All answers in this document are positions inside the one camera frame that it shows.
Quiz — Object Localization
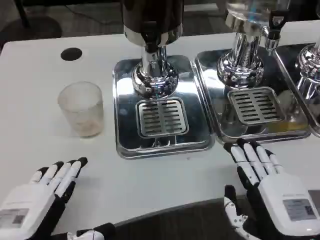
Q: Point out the clear ribbed glass cup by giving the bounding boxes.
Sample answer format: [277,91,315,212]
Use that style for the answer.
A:
[57,81,105,138]

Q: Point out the dark drink dispenser chrome pedestal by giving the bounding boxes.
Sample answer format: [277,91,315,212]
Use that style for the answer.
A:
[119,0,185,100]

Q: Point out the black chair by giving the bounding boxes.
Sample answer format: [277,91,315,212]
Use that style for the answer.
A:
[0,0,63,50]

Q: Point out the clear drink dispenser chrome pedestal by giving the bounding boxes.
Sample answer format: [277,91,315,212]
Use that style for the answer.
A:
[216,0,292,88]

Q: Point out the steel slotted drain grid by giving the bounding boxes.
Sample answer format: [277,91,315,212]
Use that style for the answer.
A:
[227,87,286,125]
[135,97,190,137]

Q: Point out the steel drip tray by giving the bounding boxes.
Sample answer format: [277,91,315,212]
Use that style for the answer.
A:
[194,48,312,146]
[273,43,320,138]
[111,52,216,161]

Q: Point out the black round cable grommet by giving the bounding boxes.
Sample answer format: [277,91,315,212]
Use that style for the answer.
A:
[60,46,83,62]

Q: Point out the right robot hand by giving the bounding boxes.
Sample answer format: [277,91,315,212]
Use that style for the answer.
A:
[223,138,320,240]

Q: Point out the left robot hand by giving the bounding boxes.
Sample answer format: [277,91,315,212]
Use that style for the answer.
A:
[0,156,116,240]

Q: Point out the black-handled chrome tap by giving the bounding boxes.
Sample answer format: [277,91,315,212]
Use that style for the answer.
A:
[262,9,286,57]

